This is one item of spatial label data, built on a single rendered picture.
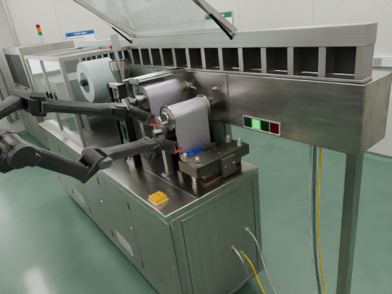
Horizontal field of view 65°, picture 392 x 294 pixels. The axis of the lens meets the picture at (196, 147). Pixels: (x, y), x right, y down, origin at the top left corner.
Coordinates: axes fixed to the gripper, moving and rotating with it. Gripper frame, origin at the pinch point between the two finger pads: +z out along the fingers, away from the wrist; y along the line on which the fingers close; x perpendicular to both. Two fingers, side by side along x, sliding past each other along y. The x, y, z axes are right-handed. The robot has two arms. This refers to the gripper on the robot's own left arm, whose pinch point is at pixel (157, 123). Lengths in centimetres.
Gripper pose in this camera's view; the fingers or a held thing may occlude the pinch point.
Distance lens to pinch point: 174.1
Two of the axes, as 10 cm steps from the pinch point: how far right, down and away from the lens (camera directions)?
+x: 4.1, -9.1, 0.4
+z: 6.8, 3.4, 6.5
